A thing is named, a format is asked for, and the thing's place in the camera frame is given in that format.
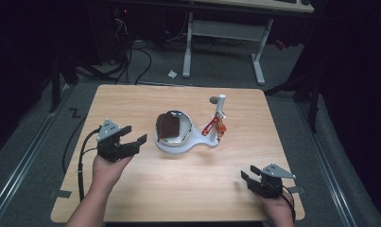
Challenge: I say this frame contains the white stand with round mirror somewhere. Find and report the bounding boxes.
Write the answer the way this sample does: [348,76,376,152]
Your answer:
[153,94,228,156]

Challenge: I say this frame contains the person's left hand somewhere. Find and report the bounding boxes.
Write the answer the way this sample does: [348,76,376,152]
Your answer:
[91,153,134,191]

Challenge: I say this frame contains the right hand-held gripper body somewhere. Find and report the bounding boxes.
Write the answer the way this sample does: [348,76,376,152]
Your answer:
[248,163,297,200]

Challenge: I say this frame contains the black metal stand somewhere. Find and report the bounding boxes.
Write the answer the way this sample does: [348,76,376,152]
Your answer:
[48,55,80,114]

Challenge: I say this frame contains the thin black floor cable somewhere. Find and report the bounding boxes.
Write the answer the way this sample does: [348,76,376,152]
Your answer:
[61,114,88,175]

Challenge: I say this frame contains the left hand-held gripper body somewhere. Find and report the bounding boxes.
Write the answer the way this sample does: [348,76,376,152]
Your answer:
[95,118,141,163]

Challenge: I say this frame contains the person's right hand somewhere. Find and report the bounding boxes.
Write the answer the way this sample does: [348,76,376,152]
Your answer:
[256,190,296,227]

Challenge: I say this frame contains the black tripod stand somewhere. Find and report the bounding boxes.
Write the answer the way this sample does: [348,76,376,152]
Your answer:
[263,61,325,134]

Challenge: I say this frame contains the white frame desk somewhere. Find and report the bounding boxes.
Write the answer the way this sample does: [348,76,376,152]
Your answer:
[181,0,316,86]

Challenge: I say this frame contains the bundle of black floor cables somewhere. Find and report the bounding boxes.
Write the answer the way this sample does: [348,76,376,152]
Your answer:
[78,17,153,86]

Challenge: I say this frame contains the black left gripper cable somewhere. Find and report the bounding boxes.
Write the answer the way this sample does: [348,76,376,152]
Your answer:
[77,126,103,202]

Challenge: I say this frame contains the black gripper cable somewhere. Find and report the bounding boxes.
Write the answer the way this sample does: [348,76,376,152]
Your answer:
[280,184,297,223]
[77,126,103,202]

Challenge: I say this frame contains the black tape strip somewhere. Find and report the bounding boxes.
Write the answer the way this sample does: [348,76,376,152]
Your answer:
[48,188,73,200]
[286,185,306,195]

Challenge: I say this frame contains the red snack packet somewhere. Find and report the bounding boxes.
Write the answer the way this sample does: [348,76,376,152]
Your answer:
[201,113,228,142]

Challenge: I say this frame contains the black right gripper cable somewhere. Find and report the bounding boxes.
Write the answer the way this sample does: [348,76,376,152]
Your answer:
[280,184,297,223]

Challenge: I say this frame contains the metal floor rail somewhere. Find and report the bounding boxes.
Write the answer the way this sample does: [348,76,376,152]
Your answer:
[296,101,358,227]
[0,84,73,223]

